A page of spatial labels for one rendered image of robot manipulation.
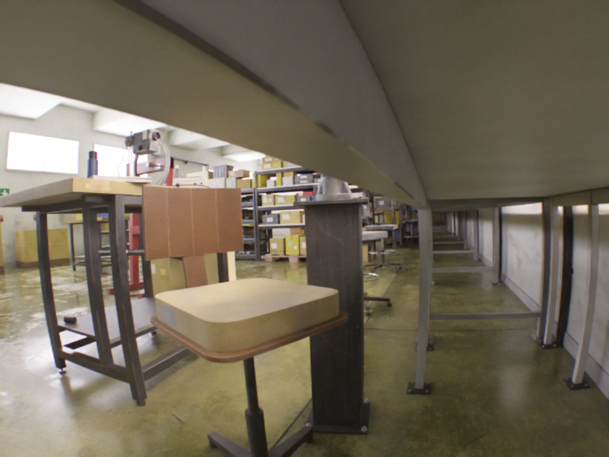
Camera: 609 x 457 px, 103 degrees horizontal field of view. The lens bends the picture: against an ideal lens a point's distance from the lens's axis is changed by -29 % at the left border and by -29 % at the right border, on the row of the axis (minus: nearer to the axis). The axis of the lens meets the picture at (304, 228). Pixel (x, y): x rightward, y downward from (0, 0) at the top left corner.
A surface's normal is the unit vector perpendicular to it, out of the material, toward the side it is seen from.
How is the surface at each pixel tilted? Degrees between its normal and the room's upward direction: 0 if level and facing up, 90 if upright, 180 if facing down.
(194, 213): 90
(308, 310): 90
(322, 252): 90
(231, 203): 90
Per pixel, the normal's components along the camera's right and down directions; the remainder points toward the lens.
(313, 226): -0.21, 0.04
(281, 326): 0.71, -0.01
